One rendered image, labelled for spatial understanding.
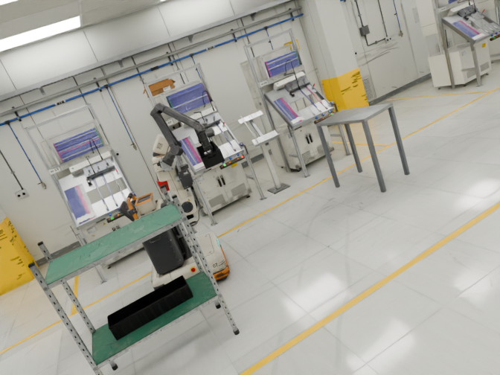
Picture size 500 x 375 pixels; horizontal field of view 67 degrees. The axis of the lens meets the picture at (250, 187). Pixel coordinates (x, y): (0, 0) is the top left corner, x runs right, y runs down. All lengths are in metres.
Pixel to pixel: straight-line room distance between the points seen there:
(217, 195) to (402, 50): 5.49
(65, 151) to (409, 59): 7.00
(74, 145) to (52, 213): 1.92
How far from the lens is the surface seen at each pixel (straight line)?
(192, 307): 2.68
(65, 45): 6.55
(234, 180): 5.16
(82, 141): 4.94
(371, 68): 8.45
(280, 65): 5.60
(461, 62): 7.67
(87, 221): 4.59
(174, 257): 3.40
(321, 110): 5.39
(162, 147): 3.31
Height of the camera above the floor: 1.67
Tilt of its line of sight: 17 degrees down
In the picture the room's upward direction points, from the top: 21 degrees counter-clockwise
